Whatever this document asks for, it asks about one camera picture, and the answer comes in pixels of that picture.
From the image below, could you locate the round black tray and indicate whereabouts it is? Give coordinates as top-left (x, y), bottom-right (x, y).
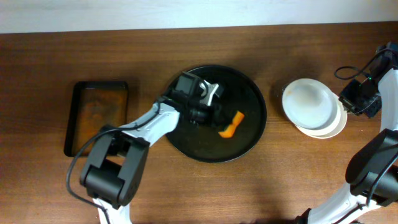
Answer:
top-left (165, 65), bottom-right (267, 163)

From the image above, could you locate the cream plate with sauce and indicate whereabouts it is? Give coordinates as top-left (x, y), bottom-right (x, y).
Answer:
top-left (296, 102), bottom-right (348, 139)

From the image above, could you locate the green orange sponge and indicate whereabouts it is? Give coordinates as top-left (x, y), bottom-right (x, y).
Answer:
top-left (218, 111), bottom-right (245, 139)

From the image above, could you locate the rectangular black tray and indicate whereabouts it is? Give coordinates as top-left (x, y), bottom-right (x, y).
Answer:
top-left (63, 81), bottom-right (129, 157)

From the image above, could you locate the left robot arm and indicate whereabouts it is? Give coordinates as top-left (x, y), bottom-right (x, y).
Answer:
top-left (80, 80), bottom-right (224, 223)

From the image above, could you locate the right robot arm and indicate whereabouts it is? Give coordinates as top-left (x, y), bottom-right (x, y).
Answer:
top-left (294, 42), bottom-right (397, 224)

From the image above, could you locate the grey plate with sauce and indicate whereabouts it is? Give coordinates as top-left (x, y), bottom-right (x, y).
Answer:
top-left (282, 78), bottom-right (341, 132)

